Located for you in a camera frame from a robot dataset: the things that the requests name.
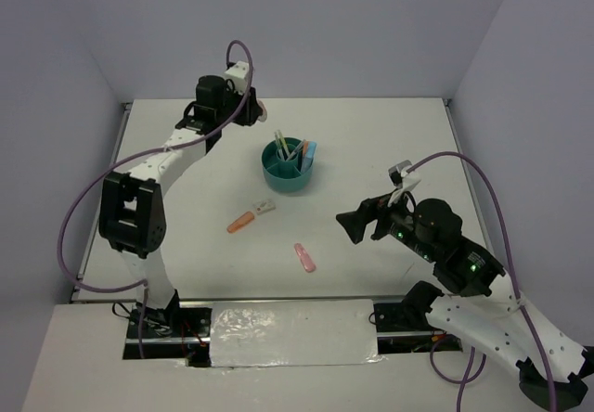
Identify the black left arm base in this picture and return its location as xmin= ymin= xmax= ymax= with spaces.
xmin=111 ymin=303 xmax=213 ymax=368

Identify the silver foil tape sheet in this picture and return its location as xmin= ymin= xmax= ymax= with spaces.
xmin=210 ymin=299 xmax=381 ymax=367

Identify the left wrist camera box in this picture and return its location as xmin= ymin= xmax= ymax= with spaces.
xmin=224 ymin=61 xmax=251 ymax=95

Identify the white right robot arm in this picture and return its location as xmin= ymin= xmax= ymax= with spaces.
xmin=336 ymin=196 xmax=593 ymax=411

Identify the yellow gel pen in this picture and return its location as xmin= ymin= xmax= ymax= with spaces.
xmin=277 ymin=130 xmax=290 ymax=160

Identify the white staple box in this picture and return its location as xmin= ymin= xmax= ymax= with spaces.
xmin=253 ymin=199 xmax=276 ymax=215

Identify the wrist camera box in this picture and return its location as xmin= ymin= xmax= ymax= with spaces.
xmin=388 ymin=161 xmax=420 ymax=207
xmin=224 ymin=61 xmax=251 ymax=95

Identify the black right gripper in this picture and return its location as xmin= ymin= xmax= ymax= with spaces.
xmin=334 ymin=182 xmax=436 ymax=261

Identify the grey translucent highlighter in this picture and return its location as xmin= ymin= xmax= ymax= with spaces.
xmin=299 ymin=140 xmax=309 ymax=173

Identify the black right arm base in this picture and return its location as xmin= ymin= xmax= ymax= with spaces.
xmin=368 ymin=281 xmax=462 ymax=355

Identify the blue highlighter marker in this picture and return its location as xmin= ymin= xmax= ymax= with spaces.
xmin=303 ymin=141 xmax=316 ymax=174

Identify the green gel pen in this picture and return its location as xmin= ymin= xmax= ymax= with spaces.
xmin=274 ymin=131 xmax=285 ymax=161

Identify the teal round divided organizer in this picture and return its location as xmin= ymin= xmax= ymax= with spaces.
xmin=261 ymin=142 xmax=315 ymax=194

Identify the pink capsule correction tape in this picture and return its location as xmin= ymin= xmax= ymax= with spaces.
xmin=294 ymin=243 xmax=316 ymax=273

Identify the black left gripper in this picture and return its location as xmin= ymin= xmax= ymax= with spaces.
xmin=215 ymin=81 xmax=263 ymax=128

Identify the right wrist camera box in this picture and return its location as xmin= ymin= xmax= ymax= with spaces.
xmin=388 ymin=161 xmax=420 ymax=207

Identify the purple gel pen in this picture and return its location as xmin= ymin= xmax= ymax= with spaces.
xmin=287 ymin=140 xmax=305 ymax=161

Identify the orange capsule correction tape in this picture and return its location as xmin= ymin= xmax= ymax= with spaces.
xmin=226 ymin=212 xmax=255 ymax=234

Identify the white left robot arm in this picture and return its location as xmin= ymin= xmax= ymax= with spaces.
xmin=98 ymin=63 xmax=265 ymax=337

